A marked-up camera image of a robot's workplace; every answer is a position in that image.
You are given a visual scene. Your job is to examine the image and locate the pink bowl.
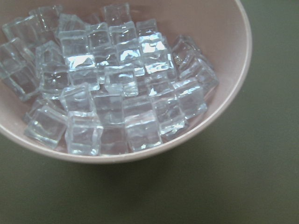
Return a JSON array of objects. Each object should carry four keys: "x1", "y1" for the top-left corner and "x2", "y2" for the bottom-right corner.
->
[{"x1": 0, "y1": 0, "x2": 252, "y2": 164}]

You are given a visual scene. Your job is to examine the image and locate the clear ice cubes pile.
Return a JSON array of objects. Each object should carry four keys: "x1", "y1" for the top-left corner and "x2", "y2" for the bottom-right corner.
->
[{"x1": 0, "y1": 3, "x2": 219, "y2": 156}]

